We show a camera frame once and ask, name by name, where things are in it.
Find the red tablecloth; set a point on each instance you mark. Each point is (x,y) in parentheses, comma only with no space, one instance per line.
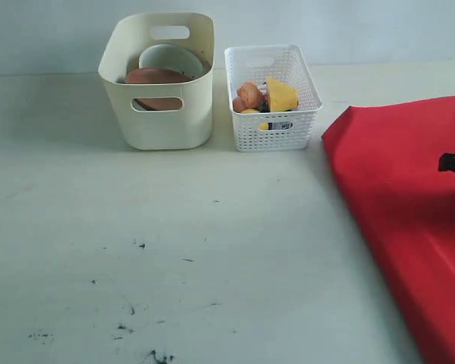
(385,163)

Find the blue white milk carton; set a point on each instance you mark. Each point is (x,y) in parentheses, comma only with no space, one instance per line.
(264,108)

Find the yellow cheese wedge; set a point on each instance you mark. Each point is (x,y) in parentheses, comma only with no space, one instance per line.
(281,96)

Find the yellow lemon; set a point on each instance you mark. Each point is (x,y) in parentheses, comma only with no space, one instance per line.
(250,111)

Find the bread piece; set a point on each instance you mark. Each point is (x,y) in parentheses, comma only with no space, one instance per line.
(251,95)

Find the brown egg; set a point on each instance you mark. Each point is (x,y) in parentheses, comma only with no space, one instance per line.
(239,105)

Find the white ceramic bowl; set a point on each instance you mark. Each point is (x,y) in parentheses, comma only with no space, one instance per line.
(173,58)

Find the brown wooden plate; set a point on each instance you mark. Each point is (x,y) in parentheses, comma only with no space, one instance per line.
(154,75)

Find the white perforated plastic basket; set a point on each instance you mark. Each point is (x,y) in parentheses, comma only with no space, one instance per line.
(285,63)

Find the cream plastic bin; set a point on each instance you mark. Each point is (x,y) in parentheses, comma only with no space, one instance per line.
(161,116)

